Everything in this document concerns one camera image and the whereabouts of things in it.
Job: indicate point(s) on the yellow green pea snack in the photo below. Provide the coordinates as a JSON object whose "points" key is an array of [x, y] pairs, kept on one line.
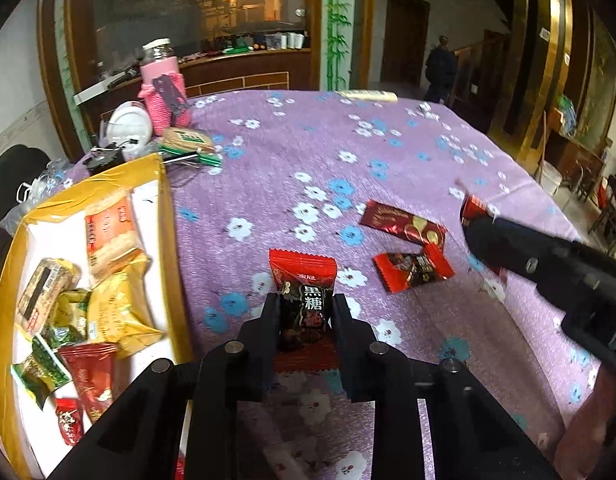
{"points": [[67, 323]]}

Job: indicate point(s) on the brown label cracker pack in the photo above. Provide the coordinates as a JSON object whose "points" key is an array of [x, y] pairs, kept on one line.
{"points": [[50, 278]]}

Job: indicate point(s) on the small red candy packet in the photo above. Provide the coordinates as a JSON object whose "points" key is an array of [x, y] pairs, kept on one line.
{"points": [[68, 412]]}

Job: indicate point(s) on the black sofa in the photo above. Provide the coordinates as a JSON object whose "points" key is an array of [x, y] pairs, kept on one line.
{"points": [[18, 164]]}

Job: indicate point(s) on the yellow white cardboard box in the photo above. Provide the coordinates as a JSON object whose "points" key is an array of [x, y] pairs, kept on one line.
{"points": [[30, 439]]}

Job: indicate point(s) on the green pea snack packet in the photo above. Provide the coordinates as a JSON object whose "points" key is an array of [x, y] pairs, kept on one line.
{"points": [[41, 373]]}

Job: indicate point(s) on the purple floral tablecloth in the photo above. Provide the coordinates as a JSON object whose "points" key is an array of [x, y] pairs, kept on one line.
{"points": [[297, 171]]}

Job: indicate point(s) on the green biscuit packet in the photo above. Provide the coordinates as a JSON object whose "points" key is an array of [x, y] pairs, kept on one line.
{"points": [[188, 145]]}

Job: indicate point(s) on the red black candy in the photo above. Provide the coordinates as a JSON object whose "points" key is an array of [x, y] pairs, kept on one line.
{"points": [[305, 288]]}

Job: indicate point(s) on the yellow sandwich cracker pack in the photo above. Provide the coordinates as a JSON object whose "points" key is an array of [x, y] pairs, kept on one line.
{"points": [[118, 311]]}

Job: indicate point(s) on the orange soda cracker pack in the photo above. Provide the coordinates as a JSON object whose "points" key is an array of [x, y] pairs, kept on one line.
{"points": [[112, 235]]}

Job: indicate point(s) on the white bucket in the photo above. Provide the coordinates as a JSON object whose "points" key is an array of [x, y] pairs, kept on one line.
{"points": [[549, 178]]}

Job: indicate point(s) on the person right hand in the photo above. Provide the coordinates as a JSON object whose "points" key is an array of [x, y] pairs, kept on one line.
{"points": [[582, 444]]}

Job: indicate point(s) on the white round container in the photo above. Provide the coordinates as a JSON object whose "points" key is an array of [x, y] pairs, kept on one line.
{"points": [[129, 128]]}

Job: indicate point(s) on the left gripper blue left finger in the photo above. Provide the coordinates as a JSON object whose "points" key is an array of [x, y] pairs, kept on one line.
{"points": [[256, 361]]}

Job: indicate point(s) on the cream tube on table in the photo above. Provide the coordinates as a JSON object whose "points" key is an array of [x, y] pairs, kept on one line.
{"points": [[369, 95]]}

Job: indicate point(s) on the dark maroon chocolate packet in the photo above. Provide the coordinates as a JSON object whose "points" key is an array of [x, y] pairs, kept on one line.
{"points": [[403, 224]]}

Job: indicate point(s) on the red black candy packet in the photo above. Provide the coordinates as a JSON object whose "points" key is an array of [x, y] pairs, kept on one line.
{"points": [[400, 271]]}

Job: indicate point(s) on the pink sleeved glass bottle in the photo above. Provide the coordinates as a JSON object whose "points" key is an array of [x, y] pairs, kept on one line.
{"points": [[163, 88]]}

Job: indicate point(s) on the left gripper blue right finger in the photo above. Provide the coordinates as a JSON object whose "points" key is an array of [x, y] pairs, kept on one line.
{"points": [[353, 340]]}

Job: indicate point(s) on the clear plastic bag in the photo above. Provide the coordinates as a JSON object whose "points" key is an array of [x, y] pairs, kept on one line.
{"points": [[28, 196]]}

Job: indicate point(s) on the dark red date snack pack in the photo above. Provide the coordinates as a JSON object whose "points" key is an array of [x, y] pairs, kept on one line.
{"points": [[92, 370]]}

